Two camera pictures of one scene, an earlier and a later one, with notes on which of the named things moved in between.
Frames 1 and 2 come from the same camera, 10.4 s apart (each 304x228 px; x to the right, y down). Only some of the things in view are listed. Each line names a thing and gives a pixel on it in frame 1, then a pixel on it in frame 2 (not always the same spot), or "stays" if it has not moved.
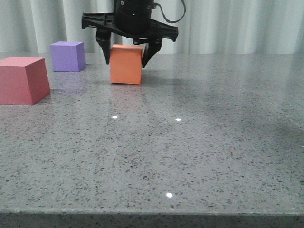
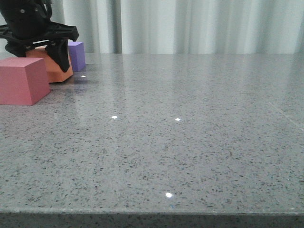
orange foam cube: x=126 y=64 -> x=55 y=72
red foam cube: x=23 y=81 stays
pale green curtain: x=208 y=26 stays
